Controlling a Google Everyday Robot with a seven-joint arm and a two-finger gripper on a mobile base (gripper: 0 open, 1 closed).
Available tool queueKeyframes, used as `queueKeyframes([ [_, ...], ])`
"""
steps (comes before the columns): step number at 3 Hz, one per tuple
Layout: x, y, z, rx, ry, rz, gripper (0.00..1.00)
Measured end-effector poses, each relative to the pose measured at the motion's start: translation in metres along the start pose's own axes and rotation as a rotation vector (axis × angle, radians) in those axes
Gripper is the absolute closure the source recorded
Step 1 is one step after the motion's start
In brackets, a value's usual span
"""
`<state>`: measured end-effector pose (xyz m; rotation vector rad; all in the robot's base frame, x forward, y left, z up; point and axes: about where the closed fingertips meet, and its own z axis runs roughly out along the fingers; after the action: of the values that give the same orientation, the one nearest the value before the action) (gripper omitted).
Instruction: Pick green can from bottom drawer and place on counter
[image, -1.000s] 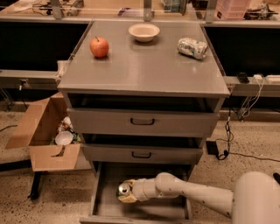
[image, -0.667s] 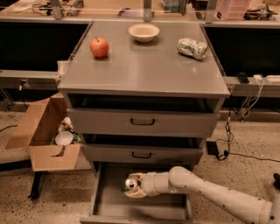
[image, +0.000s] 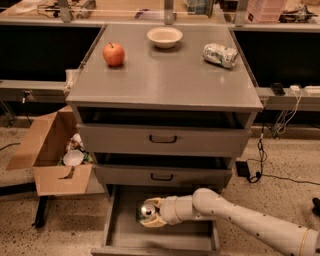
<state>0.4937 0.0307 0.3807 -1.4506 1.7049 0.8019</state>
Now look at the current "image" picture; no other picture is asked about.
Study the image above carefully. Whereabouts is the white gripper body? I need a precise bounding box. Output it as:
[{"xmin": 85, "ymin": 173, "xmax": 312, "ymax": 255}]
[{"xmin": 160, "ymin": 196, "xmax": 181, "ymax": 225}]

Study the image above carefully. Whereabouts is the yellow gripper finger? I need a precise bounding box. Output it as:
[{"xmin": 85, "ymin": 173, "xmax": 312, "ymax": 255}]
[
  {"xmin": 143, "ymin": 197, "xmax": 163, "ymax": 208},
  {"xmin": 140, "ymin": 215, "xmax": 167, "ymax": 228}
]

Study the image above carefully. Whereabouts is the green soda can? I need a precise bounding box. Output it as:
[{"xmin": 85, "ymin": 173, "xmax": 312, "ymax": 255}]
[{"xmin": 136, "ymin": 202, "xmax": 157, "ymax": 222}]

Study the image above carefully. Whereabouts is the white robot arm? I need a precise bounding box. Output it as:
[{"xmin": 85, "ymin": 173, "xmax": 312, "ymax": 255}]
[{"xmin": 140, "ymin": 188, "xmax": 320, "ymax": 256}]

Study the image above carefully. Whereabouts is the bottom grey drawer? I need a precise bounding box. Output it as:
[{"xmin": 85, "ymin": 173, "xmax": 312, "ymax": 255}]
[{"xmin": 91, "ymin": 185, "xmax": 221, "ymax": 256}]

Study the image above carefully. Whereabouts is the grey drawer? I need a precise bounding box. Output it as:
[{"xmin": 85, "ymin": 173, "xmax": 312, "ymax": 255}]
[
  {"xmin": 94, "ymin": 165, "xmax": 232, "ymax": 189},
  {"xmin": 91, "ymin": 185, "xmax": 221, "ymax": 256},
  {"xmin": 77, "ymin": 124, "xmax": 250, "ymax": 158}
]

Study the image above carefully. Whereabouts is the middle grey drawer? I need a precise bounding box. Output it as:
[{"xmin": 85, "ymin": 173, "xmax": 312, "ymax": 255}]
[{"xmin": 94, "ymin": 165, "xmax": 232, "ymax": 189}]

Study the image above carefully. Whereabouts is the top grey drawer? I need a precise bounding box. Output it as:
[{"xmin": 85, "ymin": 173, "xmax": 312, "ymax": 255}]
[{"xmin": 77, "ymin": 124, "xmax": 250, "ymax": 158}]

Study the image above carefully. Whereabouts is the grey drawer cabinet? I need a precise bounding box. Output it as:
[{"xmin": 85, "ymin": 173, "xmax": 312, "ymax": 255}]
[{"xmin": 65, "ymin": 23, "xmax": 264, "ymax": 208}]

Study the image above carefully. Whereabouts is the black power adapter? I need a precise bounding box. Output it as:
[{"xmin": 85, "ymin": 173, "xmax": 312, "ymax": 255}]
[{"xmin": 236, "ymin": 161, "xmax": 250, "ymax": 178}]

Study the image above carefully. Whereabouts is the white bowl in box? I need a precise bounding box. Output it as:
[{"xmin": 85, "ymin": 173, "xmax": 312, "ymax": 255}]
[{"xmin": 63, "ymin": 150, "xmax": 84, "ymax": 166}]

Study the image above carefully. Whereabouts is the black table leg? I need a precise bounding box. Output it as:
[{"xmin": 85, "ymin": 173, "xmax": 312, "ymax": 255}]
[{"xmin": 32, "ymin": 196, "xmax": 48, "ymax": 228}]

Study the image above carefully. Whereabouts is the cardboard box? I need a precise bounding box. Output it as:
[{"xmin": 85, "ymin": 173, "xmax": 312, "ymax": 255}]
[{"xmin": 7, "ymin": 106, "xmax": 99, "ymax": 196}]

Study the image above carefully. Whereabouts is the red apple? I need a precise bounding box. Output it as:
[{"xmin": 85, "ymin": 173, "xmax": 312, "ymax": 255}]
[{"xmin": 103, "ymin": 42, "xmax": 125, "ymax": 67}]

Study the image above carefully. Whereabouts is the pink storage bin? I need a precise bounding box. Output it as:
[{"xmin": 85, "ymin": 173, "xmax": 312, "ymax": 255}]
[{"xmin": 246, "ymin": 0, "xmax": 287, "ymax": 23}]

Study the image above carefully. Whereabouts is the black cable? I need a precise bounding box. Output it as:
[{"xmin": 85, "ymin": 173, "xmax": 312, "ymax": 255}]
[{"xmin": 246, "ymin": 124, "xmax": 320, "ymax": 187}]

